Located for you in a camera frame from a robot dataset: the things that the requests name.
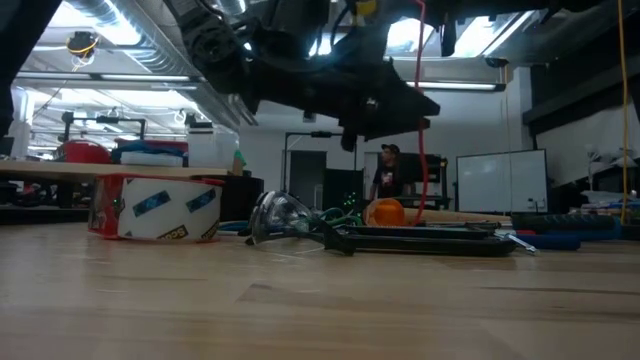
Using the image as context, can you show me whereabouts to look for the white plastic container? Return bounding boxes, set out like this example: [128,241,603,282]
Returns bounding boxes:
[186,125,240,170]

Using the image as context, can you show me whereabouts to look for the silver ceiling duct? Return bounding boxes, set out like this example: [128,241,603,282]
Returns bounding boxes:
[64,0,260,132]

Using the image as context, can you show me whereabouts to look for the red wire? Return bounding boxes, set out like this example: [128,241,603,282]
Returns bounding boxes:
[410,0,430,226]

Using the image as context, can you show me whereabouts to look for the person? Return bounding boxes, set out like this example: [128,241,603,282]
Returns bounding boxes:
[369,143,416,201]

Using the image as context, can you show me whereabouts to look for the orange translucent plastic cylinder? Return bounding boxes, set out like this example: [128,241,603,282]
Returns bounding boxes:
[367,198,407,227]

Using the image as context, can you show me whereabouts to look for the green wire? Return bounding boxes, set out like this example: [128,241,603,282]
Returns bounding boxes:
[319,206,364,228]

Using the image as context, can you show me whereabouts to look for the red bucket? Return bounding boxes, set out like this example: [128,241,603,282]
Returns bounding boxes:
[54,139,112,165]

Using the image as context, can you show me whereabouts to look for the clear safety glasses black frame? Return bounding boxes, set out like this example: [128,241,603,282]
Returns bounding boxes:
[244,189,354,257]

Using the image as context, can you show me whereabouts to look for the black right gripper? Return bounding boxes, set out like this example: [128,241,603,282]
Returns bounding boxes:
[424,0,501,57]

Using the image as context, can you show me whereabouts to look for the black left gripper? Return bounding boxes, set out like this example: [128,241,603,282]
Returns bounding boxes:
[244,29,441,152]

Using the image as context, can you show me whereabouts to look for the pliers with red blue handles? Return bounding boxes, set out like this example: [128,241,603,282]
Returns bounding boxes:
[494,228,582,252]

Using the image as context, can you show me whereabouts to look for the white whiteboard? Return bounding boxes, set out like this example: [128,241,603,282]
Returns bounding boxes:
[455,148,549,214]

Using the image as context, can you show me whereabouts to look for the black metal frame stand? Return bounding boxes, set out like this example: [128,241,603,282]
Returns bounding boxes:
[283,130,359,211]

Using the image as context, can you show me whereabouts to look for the screwdriver with teal black handle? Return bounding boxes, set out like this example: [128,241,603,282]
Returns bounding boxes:
[512,213,624,241]

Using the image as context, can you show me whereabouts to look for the black equipment cabinet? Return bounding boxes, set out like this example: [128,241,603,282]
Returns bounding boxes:
[364,152,449,210]

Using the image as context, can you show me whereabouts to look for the black overhead camera rig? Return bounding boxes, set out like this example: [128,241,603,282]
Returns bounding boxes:
[60,110,148,144]

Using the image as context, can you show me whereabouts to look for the light wooden work table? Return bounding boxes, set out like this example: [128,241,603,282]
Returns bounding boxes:
[0,159,232,184]

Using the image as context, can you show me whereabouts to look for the red clear-tape dispenser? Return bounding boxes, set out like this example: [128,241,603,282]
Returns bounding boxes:
[88,173,226,245]

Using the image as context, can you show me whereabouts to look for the long ceiling light strip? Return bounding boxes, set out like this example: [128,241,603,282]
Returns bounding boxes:
[14,72,506,93]

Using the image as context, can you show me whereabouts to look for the blue cloth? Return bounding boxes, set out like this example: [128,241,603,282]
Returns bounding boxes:
[110,140,187,160]

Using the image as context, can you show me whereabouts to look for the hanging yellow black cord reel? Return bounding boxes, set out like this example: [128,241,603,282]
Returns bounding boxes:
[66,30,100,70]

